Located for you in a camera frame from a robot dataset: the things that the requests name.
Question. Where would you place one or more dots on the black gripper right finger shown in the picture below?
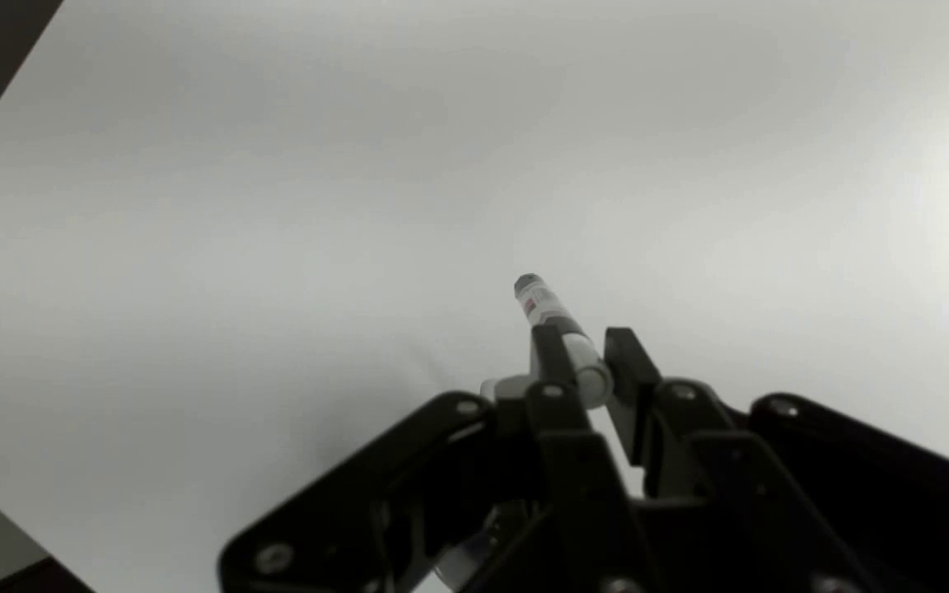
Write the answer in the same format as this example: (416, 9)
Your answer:
(806, 494)

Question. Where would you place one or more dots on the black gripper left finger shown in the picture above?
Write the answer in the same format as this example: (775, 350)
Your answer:
(560, 482)

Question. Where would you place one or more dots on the grey marker pen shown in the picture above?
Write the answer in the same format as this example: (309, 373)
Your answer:
(559, 318)

